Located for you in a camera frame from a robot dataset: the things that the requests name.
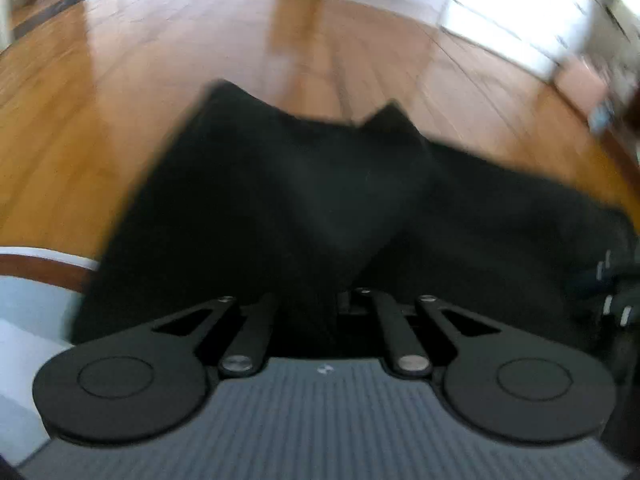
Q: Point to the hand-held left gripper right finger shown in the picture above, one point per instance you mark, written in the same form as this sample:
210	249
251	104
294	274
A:
395	330

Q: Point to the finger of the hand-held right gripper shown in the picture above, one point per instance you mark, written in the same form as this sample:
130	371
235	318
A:
590	280

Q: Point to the black garment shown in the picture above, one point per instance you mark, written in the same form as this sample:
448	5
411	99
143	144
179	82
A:
300	200

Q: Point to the checkered mat with brown border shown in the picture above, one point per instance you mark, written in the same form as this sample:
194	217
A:
35	300

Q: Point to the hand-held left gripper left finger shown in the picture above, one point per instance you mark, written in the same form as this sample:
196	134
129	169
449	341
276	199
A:
250	330

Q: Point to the pink bin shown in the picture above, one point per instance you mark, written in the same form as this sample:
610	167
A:
577	80

